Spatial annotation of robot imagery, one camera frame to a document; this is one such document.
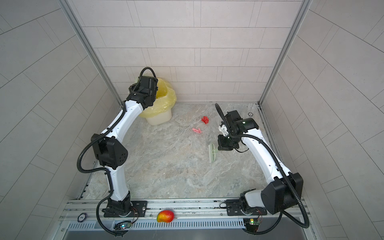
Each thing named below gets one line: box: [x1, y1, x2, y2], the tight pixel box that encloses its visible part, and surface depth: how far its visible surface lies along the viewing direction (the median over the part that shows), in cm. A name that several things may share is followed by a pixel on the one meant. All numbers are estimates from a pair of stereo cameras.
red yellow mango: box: [156, 210, 175, 223], surface depth 68 cm
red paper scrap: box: [201, 116, 209, 125], surface depth 107 cm
